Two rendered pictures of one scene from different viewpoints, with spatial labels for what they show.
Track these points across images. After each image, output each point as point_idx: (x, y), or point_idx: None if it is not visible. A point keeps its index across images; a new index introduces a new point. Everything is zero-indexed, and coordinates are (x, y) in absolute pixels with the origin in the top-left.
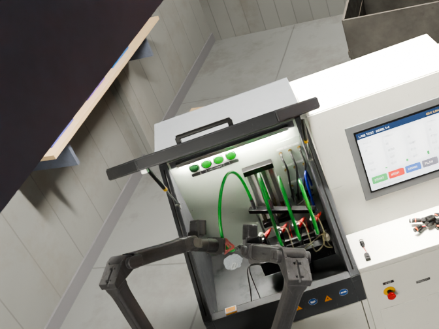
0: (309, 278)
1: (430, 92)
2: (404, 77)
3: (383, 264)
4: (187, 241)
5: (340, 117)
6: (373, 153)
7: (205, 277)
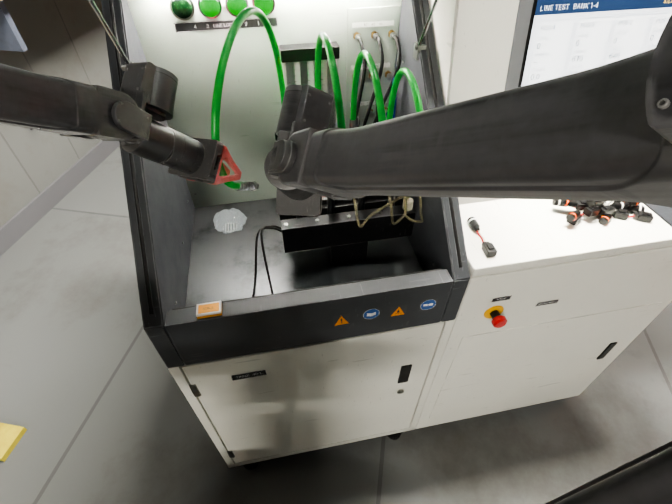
0: None
1: None
2: None
3: (515, 267)
4: (92, 98)
5: None
6: (547, 55)
7: (170, 236)
